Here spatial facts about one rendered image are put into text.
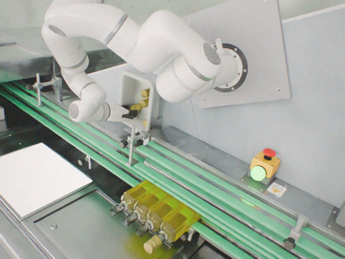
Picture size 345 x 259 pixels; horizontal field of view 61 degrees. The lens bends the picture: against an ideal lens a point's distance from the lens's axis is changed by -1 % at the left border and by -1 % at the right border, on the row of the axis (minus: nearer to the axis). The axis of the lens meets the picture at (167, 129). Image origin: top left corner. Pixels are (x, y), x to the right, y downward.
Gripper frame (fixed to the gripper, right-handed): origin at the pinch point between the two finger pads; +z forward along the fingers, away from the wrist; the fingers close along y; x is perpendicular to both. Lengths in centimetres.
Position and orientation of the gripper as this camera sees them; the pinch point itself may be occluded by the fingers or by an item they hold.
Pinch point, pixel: (129, 111)
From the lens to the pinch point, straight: 124.2
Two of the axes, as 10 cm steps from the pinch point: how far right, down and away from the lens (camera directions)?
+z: 5.3, -0.5, 8.4
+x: 3.2, -9.1, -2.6
